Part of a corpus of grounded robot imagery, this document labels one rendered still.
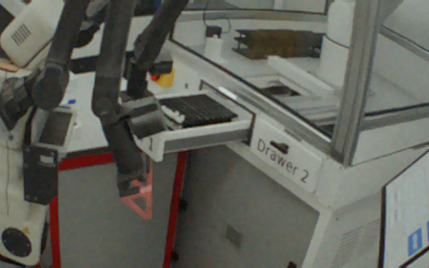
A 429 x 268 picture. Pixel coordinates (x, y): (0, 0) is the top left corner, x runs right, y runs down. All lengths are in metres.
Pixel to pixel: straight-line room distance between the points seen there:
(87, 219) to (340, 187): 0.90
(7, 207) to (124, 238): 0.92
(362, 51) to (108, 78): 0.78
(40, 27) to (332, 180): 0.99
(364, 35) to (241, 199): 0.81
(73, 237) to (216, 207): 0.55
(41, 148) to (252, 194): 0.96
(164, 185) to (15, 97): 1.21
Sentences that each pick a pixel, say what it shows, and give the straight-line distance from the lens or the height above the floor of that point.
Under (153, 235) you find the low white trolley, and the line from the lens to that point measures 2.56.
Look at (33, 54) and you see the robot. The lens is 1.48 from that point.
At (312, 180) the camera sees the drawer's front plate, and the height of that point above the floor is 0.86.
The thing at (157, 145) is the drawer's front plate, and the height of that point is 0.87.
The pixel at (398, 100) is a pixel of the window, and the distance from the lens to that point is 2.07.
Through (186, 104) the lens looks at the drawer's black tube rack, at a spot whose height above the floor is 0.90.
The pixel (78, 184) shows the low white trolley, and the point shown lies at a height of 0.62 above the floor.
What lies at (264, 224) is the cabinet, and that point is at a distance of 2.25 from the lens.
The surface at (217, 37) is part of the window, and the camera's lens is 2.33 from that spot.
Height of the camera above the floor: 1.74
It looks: 24 degrees down
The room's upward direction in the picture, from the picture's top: 10 degrees clockwise
